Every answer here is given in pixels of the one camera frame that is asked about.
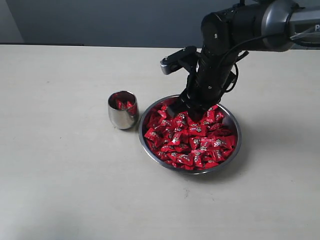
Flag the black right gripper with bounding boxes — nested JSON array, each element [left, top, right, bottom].
[[168, 47, 237, 123]]

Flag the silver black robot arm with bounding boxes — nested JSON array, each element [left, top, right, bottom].
[[160, 0, 320, 121]]

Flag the round stainless steel plate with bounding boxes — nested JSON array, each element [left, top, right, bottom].
[[138, 94, 243, 175]]

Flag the stainless steel cup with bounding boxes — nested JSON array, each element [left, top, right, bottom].
[[107, 90, 140, 130]]

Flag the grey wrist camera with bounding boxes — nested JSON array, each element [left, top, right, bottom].
[[160, 46, 199, 75]]

